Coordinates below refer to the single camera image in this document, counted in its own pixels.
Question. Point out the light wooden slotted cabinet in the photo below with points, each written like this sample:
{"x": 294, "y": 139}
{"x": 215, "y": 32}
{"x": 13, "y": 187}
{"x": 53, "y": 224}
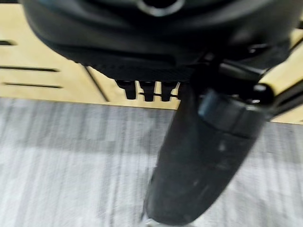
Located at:
{"x": 35, "y": 55}

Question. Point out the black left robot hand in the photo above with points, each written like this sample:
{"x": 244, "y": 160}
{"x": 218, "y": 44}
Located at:
{"x": 132, "y": 35}

